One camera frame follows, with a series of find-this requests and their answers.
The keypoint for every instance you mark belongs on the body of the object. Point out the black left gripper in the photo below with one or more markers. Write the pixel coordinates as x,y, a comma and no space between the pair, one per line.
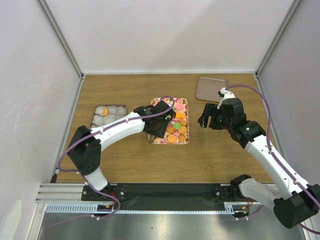
160,133

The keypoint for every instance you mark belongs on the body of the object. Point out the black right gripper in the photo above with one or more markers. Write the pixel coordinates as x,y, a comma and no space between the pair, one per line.
208,109

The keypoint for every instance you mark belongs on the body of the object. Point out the orange round cookie top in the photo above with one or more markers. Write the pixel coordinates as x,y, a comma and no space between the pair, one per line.
105,112

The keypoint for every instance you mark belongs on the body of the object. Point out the metal serving tongs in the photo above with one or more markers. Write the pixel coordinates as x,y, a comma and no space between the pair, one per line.
151,139

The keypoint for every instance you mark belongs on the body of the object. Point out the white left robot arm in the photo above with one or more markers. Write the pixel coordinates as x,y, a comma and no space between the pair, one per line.
87,144

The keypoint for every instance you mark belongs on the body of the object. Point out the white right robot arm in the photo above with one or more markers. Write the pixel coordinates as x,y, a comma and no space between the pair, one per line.
293,200

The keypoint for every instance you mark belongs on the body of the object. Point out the orange swirl cookie centre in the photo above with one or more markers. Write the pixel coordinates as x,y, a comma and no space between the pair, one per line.
170,130

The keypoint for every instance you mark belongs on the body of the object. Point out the dotted biscuit bottom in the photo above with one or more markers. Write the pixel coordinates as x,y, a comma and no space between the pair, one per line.
172,138

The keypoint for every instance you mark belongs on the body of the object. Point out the dotted biscuit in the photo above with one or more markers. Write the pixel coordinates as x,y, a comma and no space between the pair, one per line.
183,129
172,138

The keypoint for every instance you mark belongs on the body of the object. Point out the floral serving tray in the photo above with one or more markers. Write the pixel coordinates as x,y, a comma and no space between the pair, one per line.
163,141

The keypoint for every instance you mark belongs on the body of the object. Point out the orange fish shaped cookie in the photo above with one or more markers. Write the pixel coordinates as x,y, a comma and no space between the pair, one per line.
180,115

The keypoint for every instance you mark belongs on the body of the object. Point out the plain brown round cookie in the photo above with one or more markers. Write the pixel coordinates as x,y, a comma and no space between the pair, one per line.
183,122

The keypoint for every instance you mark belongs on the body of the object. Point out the dotted biscuit right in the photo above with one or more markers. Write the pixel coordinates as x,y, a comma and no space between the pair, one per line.
183,129

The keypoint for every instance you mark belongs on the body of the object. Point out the orange flower cookie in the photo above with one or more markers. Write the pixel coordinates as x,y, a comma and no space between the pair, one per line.
181,138

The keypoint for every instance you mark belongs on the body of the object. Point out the pink cookie right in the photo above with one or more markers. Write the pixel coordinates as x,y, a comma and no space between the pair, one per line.
179,107

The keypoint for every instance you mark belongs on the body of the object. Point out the brown tin lid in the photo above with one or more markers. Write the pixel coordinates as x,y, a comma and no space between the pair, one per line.
207,88

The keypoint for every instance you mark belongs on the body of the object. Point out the brown cookie tin box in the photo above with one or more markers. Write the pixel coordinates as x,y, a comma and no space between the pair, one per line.
116,112

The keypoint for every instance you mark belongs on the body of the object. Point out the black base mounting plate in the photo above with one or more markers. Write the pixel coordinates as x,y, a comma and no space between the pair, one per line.
194,197

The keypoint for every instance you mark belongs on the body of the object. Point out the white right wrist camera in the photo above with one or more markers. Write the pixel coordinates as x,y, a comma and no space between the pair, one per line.
224,94

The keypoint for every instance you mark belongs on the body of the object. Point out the aluminium cable duct rail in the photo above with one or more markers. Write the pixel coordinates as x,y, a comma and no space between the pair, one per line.
81,199

